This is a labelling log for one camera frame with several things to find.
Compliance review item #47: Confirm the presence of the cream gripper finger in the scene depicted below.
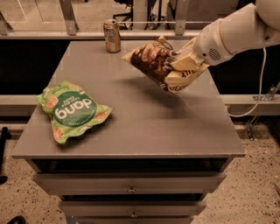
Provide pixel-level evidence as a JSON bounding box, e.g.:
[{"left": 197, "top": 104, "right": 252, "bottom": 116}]
[
  {"left": 178, "top": 38, "right": 196, "bottom": 57},
  {"left": 171, "top": 51, "right": 204, "bottom": 71}
]

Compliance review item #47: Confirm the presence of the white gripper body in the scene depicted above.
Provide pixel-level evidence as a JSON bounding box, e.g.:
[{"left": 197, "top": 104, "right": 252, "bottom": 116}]
[{"left": 193, "top": 17, "right": 234, "bottom": 66}]

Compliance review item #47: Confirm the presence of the brown chip bag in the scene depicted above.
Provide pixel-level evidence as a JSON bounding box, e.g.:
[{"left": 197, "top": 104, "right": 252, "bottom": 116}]
[{"left": 122, "top": 36, "right": 209, "bottom": 94}]

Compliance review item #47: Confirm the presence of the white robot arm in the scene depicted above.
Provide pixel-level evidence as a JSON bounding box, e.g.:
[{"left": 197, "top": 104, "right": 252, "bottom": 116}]
[{"left": 171, "top": 0, "right": 280, "bottom": 71}]

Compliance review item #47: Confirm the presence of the green rice chip bag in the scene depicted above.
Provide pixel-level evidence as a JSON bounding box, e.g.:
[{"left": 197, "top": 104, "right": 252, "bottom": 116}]
[{"left": 35, "top": 81, "right": 113, "bottom": 144}]

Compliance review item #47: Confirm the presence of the black office chair base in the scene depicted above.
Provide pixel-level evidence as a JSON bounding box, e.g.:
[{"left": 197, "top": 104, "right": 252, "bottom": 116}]
[{"left": 113, "top": 0, "right": 134, "bottom": 30}]

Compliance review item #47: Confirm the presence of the gold soda can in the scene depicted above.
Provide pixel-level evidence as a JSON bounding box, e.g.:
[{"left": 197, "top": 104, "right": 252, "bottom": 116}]
[{"left": 103, "top": 19, "right": 121, "bottom": 53}]

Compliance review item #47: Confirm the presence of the grey drawer cabinet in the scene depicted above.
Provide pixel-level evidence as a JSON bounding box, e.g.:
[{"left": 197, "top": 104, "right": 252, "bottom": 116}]
[{"left": 12, "top": 41, "right": 244, "bottom": 224}]

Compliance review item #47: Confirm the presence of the upper grey drawer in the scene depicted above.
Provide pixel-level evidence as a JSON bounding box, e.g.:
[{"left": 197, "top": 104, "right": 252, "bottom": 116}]
[{"left": 33, "top": 172, "right": 226, "bottom": 195}]

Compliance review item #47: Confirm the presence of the grey drawer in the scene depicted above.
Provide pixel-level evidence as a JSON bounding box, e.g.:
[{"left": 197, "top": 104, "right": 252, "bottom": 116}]
[
  {"left": 59, "top": 201, "right": 206, "bottom": 218},
  {"left": 33, "top": 172, "right": 226, "bottom": 195}
]

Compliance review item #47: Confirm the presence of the lower grey drawer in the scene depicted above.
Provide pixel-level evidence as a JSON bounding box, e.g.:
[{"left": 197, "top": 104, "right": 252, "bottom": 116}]
[{"left": 59, "top": 201, "right": 206, "bottom": 218}]

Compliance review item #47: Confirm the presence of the black stand at left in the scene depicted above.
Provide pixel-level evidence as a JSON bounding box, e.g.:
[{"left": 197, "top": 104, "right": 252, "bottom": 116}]
[{"left": 0, "top": 127, "right": 11, "bottom": 185}]

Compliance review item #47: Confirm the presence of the white cable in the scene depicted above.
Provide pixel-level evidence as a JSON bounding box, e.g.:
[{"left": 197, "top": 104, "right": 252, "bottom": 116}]
[{"left": 227, "top": 47, "right": 268, "bottom": 118}]

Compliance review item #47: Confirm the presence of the metal railing frame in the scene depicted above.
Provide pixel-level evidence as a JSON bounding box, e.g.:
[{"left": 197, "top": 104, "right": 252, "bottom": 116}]
[{"left": 0, "top": 0, "right": 280, "bottom": 40}]

